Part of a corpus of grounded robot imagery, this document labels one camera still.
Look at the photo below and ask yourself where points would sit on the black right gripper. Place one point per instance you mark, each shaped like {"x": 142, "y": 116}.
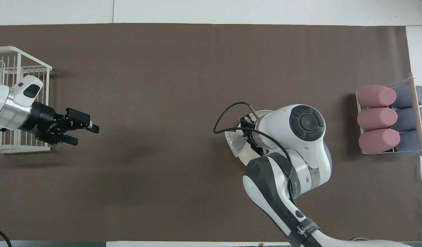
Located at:
{"x": 248, "y": 122}

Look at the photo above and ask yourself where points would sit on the pink plastic cup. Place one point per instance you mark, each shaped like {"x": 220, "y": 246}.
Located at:
{"x": 379, "y": 141}
{"x": 375, "y": 95}
{"x": 377, "y": 118}

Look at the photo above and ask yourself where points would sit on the blue plastic cup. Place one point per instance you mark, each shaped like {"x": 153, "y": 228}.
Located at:
{"x": 408, "y": 119}
{"x": 406, "y": 96}
{"x": 408, "y": 142}

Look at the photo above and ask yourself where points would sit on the brown table mat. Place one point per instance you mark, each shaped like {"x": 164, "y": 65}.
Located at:
{"x": 145, "y": 68}

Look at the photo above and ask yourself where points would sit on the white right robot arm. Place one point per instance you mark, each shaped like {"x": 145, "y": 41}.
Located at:
{"x": 293, "y": 144}

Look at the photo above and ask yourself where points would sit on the clear plastic wrapper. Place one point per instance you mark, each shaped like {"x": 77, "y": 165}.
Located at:
{"x": 235, "y": 141}

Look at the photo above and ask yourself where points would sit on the cream round plate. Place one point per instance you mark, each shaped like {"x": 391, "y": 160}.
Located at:
{"x": 250, "y": 161}

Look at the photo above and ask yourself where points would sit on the cup rack with wooden rod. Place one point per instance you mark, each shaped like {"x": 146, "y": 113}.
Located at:
{"x": 418, "y": 113}

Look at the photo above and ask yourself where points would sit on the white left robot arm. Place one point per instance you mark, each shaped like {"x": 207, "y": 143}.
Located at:
{"x": 11, "y": 103}

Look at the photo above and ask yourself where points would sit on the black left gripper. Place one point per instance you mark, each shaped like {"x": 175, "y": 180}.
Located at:
{"x": 44, "y": 120}

